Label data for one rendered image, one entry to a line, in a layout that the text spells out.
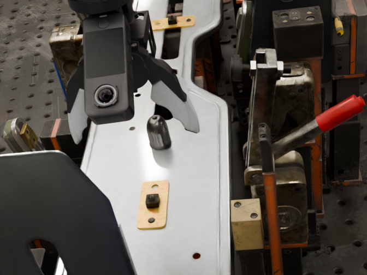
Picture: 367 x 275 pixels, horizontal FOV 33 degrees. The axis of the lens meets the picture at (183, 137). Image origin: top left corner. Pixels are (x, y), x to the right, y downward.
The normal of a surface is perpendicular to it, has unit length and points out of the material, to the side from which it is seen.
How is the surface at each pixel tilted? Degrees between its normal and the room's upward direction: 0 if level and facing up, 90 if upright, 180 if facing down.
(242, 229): 90
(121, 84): 28
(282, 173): 0
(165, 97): 90
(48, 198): 90
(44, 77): 0
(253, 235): 90
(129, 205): 0
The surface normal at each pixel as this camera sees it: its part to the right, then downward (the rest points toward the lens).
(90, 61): -0.16, -0.35
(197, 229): -0.15, -0.75
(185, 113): -0.04, 0.66
